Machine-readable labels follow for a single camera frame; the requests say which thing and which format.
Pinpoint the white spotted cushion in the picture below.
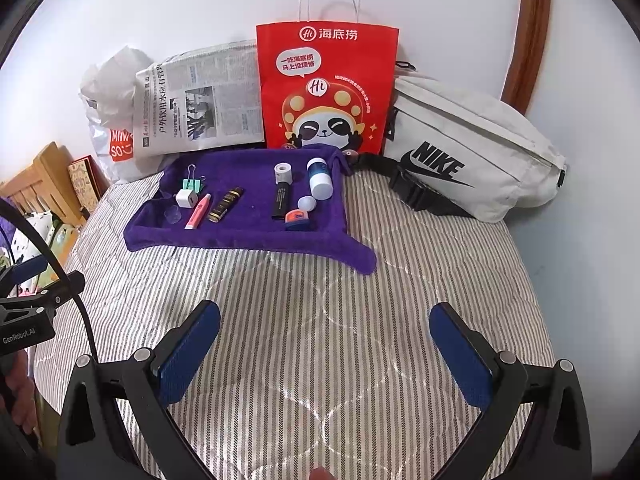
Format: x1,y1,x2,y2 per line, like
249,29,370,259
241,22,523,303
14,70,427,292
20,212,66,261

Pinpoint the red paper bag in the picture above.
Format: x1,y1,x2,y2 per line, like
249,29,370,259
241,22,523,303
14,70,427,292
256,0,401,153

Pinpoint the purple towel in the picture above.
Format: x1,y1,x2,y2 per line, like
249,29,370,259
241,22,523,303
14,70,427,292
124,144,377,275

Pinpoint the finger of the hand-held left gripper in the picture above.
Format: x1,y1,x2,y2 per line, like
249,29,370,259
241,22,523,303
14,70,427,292
27,271,85,312
0,256,49,292

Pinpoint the brown patterned box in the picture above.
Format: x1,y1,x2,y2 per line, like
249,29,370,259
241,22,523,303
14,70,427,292
68,157,108,206

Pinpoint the white waist bag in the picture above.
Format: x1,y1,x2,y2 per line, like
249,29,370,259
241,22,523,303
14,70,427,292
357,62,568,224

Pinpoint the person's left hand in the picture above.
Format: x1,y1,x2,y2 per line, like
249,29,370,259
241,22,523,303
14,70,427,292
0,352,39,436

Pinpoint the white plastic bag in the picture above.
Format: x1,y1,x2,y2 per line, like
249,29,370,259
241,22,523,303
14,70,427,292
79,46,166,184

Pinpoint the green binder clip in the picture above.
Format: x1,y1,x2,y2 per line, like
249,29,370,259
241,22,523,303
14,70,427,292
181,164,208,195

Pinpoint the pink highlighter pen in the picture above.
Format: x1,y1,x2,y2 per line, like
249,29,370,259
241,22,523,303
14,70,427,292
185,192,212,231

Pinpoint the black gold tube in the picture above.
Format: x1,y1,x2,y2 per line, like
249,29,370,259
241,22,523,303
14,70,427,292
207,186,246,223

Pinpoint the plain black tube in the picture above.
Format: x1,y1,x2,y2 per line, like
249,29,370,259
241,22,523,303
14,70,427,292
272,181,295,220

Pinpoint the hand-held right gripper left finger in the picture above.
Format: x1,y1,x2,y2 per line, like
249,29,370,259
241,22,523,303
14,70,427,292
57,300,222,480

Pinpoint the black cable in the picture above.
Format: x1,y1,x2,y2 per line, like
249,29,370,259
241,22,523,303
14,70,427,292
0,199,99,361

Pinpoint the wooden headboard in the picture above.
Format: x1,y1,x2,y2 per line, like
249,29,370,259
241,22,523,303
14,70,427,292
0,142,88,226

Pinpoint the striped bedsheet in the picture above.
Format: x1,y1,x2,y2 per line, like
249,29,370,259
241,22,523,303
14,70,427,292
32,160,571,480

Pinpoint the wooden door frame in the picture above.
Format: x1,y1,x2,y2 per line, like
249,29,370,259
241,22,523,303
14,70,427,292
501,0,551,111

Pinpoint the folded newspaper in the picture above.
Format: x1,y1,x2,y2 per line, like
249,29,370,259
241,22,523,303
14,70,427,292
134,39,266,161

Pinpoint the blue white bottle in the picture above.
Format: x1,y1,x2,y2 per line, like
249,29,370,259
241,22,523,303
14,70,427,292
306,157,333,198

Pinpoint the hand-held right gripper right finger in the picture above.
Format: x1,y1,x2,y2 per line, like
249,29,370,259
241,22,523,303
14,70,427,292
429,302,593,480

